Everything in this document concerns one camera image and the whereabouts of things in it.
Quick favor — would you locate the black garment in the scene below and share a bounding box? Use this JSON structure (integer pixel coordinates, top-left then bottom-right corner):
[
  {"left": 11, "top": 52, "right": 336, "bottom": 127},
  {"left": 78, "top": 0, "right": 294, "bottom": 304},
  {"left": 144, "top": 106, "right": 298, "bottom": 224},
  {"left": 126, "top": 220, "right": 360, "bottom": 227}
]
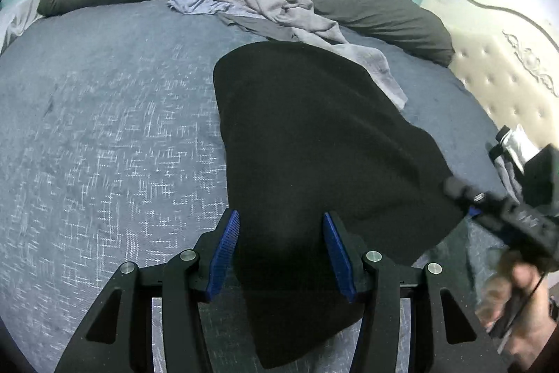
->
[{"left": 213, "top": 42, "right": 464, "bottom": 368}]

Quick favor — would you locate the lavender blue cloth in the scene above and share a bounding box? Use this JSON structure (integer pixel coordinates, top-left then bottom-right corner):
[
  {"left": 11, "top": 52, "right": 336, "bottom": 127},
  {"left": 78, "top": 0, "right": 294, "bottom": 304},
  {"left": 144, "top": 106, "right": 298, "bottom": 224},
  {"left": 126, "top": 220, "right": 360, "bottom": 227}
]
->
[{"left": 168, "top": 0, "right": 247, "bottom": 16}]

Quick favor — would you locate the white sheet at bedside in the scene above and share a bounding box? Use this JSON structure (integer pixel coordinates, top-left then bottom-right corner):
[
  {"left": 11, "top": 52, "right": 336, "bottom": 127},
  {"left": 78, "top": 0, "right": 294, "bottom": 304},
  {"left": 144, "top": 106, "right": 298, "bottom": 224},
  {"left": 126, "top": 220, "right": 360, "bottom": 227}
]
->
[{"left": 0, "top": 0, "right": 43, "bottom": 52}]

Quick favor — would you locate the stack of folded clothes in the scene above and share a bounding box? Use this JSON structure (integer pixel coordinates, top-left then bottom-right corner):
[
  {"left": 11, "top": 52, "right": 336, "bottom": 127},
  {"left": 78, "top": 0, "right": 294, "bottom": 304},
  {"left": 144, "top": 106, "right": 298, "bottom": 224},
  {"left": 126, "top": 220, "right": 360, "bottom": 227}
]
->
[{"left": 489, "top": 124, "right": 540, "bottom": 202}]

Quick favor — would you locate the person's right hand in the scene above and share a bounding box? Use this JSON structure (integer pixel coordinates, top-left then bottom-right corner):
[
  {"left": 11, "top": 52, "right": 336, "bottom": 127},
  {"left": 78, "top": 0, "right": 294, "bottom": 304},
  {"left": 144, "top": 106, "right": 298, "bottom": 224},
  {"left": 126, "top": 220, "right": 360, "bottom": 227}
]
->
[{"left": 475, "top": 250, "right": 557, "bottom": 371}]

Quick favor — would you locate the cream tufted headboard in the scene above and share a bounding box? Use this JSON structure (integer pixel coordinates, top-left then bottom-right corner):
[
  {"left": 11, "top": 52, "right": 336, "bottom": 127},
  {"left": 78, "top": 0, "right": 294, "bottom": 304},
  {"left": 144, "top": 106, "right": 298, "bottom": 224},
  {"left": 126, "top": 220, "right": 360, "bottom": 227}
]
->
[{"left": 421, "top": 0, "right": 558, "bottom": 148}]

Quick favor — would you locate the blue patterned bed cover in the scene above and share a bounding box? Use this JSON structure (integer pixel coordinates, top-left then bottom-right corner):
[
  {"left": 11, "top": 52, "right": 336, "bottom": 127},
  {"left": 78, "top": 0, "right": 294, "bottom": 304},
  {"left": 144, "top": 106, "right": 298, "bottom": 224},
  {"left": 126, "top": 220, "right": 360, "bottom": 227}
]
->
[{"left": 1, "top": 0, "right": 506, "bottom": 372}]

